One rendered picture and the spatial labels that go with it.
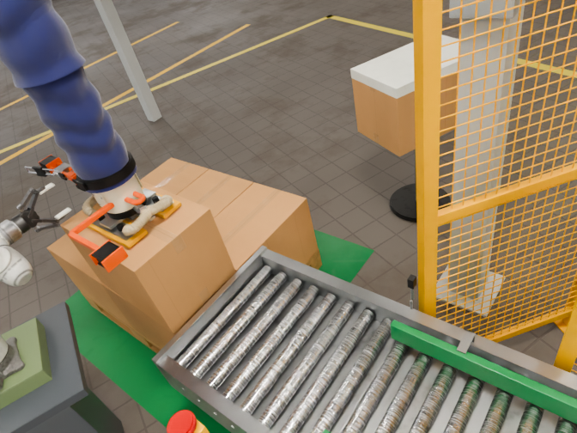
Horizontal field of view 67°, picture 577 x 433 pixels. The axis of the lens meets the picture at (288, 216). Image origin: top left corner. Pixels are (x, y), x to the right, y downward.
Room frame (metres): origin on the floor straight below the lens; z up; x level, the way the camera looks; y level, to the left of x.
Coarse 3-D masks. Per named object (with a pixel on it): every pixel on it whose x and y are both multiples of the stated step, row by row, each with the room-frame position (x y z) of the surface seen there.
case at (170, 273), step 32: (160, 192) 1.70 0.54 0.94; (64, 224) 1.65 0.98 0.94; (160, 224) 1.46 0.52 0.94; (192, 224) 1.41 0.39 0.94; (128, 256) 1.31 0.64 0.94; (160, 256) 1.29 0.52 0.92; (192, 256) 1.37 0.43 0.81; (224, 256) 1.46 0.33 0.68; (128, 288) 1.37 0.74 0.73; (160, 288) 1.25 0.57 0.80; (192, 288) 1.33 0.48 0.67; (160, 320) 1.26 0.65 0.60
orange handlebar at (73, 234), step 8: (72, 176) 1.79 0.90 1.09; (136, 192) 1.51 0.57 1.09; (128, 200) 1.47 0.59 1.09; (136, 200) 1.45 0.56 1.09; (144, 200) 1.46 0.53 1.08; (104, 208) 1.46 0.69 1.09; (96, 216) 1.42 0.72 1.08; (80, 224) 1.39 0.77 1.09; (88, 224) 1.40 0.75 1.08; (72, 232) 1.35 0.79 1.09; (80, 240) 1.29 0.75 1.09; (88, 248) 1.25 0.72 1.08; (96, 248) 1.21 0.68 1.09
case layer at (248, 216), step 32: (192, 192) 2.25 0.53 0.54; (224, 192) 2.16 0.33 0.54; (256, 192) 2.08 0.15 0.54; (288, 192) 1.99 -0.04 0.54; (224, 224) 1.86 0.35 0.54; (256, 224) 1.79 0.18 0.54; (288, 224) 1.78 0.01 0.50; (64, 256) 1.96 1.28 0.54; (288, 256) 1.73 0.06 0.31; (96, 288) 1.76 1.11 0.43; (128, 320) 1.65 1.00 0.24
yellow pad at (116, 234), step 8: (104, 216) 1.55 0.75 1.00; (96, 224) 1.53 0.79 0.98; (120, 224) 1.45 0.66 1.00; (104, 232) 1.47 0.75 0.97; (112, 232) 1.45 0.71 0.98; (120, 232) 1.43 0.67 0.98; (144, 232) 1.40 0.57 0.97; (120, 240) 1.39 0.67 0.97; (128, 240) 1.38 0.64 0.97; (136, 240) 1.37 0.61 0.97
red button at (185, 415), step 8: (176, 416) 0.56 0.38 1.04; (184, 416) 0.55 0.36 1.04; (192, 416) 0.55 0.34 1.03; (168, 424) 0.54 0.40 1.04; (176, 424) 0.53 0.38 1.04; (184, 424) 0.53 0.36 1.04; (192, 424) 0.53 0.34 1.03; (168, 432) 0.52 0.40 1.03; (176, 432) 0.52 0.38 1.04; (184, 432) 0.51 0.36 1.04; (192, 432) 0.51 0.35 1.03
